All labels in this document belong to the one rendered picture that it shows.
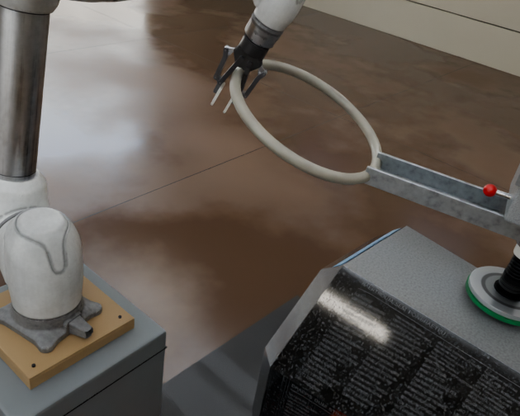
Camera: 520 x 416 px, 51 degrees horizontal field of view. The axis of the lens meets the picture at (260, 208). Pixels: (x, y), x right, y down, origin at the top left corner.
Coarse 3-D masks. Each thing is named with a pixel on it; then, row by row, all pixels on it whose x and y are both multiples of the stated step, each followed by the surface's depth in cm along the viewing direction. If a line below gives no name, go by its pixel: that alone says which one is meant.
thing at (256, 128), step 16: (272, 64) 163; (288, 64) 167; (240, 80) 147; (304, 80) 170; (320, 80) 171; (240, 96) 141; (336, 96) 171; (240, 112) 138; (352, 112) 169; (256, 128) 136; (368, 128) 165; (272, 144) 134; (288, 160) 135; (304, 160) 135; (320, 176) 137; (336, 176) 138; (352, 176) 142; (368, 176) 146
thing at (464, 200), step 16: (384, 160) 155; (400, 160) 153; (384, 176) 145; (400, 176) 154; (416, 176) 153; (432, 176) 151; (448, 176) 149; (400, 192) 145; (416, 192) 143; (432, 192) 141; (448, 192) 151; (464, 192) 149; (480, 192) 147; (432, 208) 143; (448, 208) 141; (464, 208) 139; (480, 208) 137; (496, 208) 147; (480, 224) 139; (496, 224) 137; (512, 224) 135
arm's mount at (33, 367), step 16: (96, 288) 141; (0, 304) 131; (112, 304) 137; (96, 320) 132; (112, 320) 132; (128, 320) 133; (0, 336) 123; (16, 336) 124; (96, 336) 127; (112, 336) 131; (0, 352) 122; (16, 352) 120; (32, 352) 121; (48, 352) 121; (64, 352) 122; (80, 352) 124; (16, 368) 118; (32, 368) 117; (48, 368) 118; (64, 368) 122; (32, 384) 116
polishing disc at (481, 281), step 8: (472, 272) 154; (480, 272) 155; (488, 272) 155; (496, 272) 156; (472, 280) 151; (480, 280) 152; (488, 280) 152; (496, 280) 153; (472, 288) 148; (480, 288) 149; (488, 288) 149; (480, 296) 146; (488, 296) 146; (496, 296) 147; (488, 304) 144; (496, 304) 144; (504, 304) 144; (512, 304) 145; (496, 312) 143; (504, 312) 142; (512, 312) 142
